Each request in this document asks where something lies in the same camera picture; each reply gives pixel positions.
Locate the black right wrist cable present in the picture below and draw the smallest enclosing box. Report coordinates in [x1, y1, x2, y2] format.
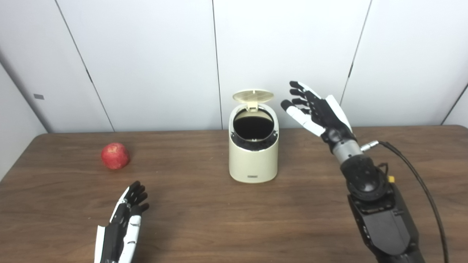
[361, 140, 449, 263]

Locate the round cream bin lid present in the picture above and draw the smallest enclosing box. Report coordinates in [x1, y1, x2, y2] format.
[233, 89, 275, 111]

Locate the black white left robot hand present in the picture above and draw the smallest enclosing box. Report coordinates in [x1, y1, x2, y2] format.
[94, 181, 150, 263]

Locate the red apple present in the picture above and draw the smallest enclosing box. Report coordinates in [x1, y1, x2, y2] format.
[101, 142, 131, 170]

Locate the cream-colored bin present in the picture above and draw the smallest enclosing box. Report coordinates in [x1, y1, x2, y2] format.
[229, 102, 279, 183]

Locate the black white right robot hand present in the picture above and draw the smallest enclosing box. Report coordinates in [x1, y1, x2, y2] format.
[280, 81, 357, 152]

